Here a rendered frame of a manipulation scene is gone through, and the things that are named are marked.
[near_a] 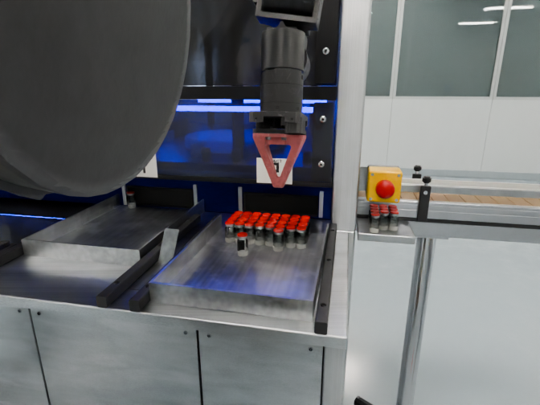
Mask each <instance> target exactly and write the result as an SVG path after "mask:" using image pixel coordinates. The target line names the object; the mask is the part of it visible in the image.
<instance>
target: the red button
mask: <svg viewBox="0 0 540 405"><path fill-rule="evenodd" d="M375 190H376V194H377V196H379V197H380V198H390V197H391V196H392V195H393V194H394V193H395V186H394V184H393V183H392V182H391V181H389V180H382V181H380V182H378V183H377V185H376V187H375Z"/></svg>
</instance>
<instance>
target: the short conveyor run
mask: <svg viewBox="0 0 540 405"><path fill-rule="evenodd" d="M421 170H422V166H420V165H415V166H414V171H415V174H412V178H402V185H401V193H400V201H399V203H393V202H368V201H367V200H366V192H365V191H363V190H359V191H358V208H357V218H362V219H368V215H369V209H370V204H377V205H378V206H379V205H380V204H385V205H387V208H388V206H389V205H396V206H397V209H398V212H399V221H408V222H409V223H410V225H411V229H412V230H413V233H414V235H425V236H437V237H449V238H461V239H483V240H494V241H505V242H517V243H539V244H540V184H526V183H508V182H473V181H454V180H436V179H432V178H431V177H430V176H423V178H422V179H421V177H422V174H419V171H421Z"/></svg>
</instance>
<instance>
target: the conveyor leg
mask: <svg viewBox="0 0 540 405"><path fill-rule="evenodd" d="M415 237H416V244H415V256H414V263H413V269H412V276H411V288H410V295H409V302H408V309H407V321H406V328H405V334H404V341H403V353H402V361H401V367H400V374H399V386H398V393H397V399H396V405H413V403H414V397H415V386H416V380H417V374H418V369H419V357H420V351H421V346H422V340H423V329H424V322H425V317H426V311H427V305H428V294H429V288H430V283H431V276H432V265H433V260H434V254H435V248H436V239H449V237H437V236H425V235H415Z"/></svg>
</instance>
